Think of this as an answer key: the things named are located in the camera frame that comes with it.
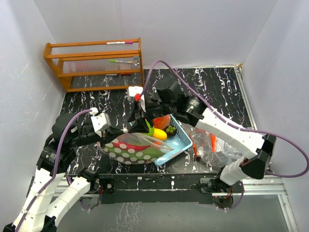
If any yellow mango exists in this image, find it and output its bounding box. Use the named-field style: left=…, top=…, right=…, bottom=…
left=151, top=128, right=168, bottom=141

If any green pen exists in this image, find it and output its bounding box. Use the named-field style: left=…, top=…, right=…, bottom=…
left=109, top=59, right=133, bottom=64

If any red chili pepper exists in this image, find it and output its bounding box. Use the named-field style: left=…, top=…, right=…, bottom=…
left=112, top=142, right=151, bottom=151

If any watermelon slice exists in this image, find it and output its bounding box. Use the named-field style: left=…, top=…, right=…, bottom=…
left=154, top=115, right=171, bottom=130

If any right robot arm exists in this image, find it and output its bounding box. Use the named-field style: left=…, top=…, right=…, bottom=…
left=127, top=81, right=276, bottom=192

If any white dotted zip bag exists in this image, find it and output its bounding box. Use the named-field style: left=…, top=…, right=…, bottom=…
left=98, top=133, right=173, bottom=165

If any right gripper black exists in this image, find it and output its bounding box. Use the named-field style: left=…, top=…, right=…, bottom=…
left=127, top=99, right=175, bottom=132

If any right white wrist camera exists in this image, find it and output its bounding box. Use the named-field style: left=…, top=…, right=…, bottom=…
left=127, top=86, right=146, bottom=112

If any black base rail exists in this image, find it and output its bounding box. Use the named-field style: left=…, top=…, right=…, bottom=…
left=98, top=173, right=241, bottom=204

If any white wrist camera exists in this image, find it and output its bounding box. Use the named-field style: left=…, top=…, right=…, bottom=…
left=127, top=86, right=146, bottom=112
left=90, top=107, right=111, bottom=138

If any clear bag orange zipper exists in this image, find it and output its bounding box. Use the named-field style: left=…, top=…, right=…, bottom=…
left=189, top=129, right=242, bottom=171

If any light blue plastic basket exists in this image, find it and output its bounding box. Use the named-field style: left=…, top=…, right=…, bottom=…
left=129, top=114, right=194, bottom=167

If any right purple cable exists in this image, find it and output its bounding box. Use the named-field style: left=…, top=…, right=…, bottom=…
left=140, top=60, right=309, bottom=211

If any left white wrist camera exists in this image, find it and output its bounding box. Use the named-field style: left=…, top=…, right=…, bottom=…
left=90, top=107, right=111, bottom=138

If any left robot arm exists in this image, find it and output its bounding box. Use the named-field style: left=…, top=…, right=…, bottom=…
left=3, top=108, right=125, bottom=232

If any wooden shelf rack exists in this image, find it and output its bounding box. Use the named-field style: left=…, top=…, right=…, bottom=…
left=43, top=38, right=144, bottom=93

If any dark purple mangosteen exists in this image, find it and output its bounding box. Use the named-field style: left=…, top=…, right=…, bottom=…
left=164, top=125, right=177, bottom=139

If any pink white pen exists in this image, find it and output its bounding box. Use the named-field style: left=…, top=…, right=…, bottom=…
left=106, top=41, right=134, bottom=45

